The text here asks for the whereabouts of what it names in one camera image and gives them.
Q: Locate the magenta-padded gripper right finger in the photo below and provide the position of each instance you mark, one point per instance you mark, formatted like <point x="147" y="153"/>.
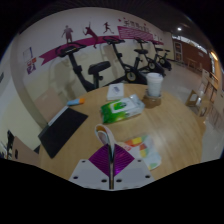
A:
<point x="124" y="161"/>

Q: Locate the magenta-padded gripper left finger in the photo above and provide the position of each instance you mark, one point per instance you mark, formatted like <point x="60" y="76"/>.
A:
<point x="98" y="161"/>

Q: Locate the white towel with colourful print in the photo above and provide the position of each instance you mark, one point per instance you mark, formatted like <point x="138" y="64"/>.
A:
<point x="146" y="151"/>

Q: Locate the black rectangular mat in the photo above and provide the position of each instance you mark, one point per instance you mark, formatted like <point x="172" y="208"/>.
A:
<point x="61" y="131"/>

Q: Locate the green wet wipes pack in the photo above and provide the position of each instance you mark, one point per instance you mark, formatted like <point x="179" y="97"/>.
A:
<point x="121" y="108"/>

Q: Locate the blue and orange tube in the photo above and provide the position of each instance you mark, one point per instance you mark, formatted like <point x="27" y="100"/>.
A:
<point x="75" y="102"/>

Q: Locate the brown round coaster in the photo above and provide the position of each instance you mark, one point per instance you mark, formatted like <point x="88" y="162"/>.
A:
<point x="151" y="102"/>

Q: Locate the small white tissue pack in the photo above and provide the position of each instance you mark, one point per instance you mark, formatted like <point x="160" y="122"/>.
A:
<point x="115" y="91"/>

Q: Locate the wooden chair with cutout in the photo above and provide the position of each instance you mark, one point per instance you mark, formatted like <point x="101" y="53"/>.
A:
<point x="25" y="153"/>

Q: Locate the white cup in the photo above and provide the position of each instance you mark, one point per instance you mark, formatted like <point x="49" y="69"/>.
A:
<point x="155" y="85"/>

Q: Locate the black exercise bike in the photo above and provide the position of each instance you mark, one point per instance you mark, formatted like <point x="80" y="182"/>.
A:
<point x="130" y="75"/>
<point x="78" y="70"/>
<point x="151" y="65"/>
<point x="163" y="60"/>

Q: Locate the ceiling lights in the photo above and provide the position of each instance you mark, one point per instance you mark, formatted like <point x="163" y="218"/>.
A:
<point x="179" y="29"/>

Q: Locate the wall poster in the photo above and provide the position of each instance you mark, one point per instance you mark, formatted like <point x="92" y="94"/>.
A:
<point x="30" y="60"/>

